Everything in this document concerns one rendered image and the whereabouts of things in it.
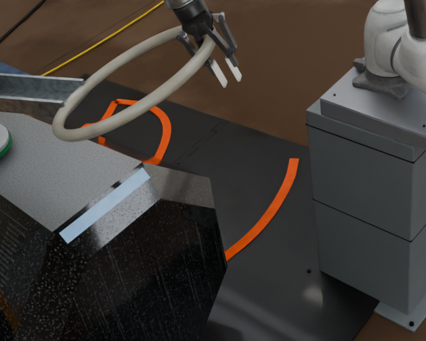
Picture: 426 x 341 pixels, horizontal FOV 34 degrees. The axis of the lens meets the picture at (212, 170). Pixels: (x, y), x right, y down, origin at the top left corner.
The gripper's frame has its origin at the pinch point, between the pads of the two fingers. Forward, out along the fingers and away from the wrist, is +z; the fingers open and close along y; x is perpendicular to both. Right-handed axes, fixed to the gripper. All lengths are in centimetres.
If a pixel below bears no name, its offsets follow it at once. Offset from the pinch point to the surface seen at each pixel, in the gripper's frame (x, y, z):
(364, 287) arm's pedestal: -42, 11, 118
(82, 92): -7.9, 42.9, -8.6
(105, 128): 24.9, 23.1, -8.5
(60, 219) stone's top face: 12, 61, 16
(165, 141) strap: -143, 102, 75
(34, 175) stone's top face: -8, 74, 9
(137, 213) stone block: 0, 46, 29
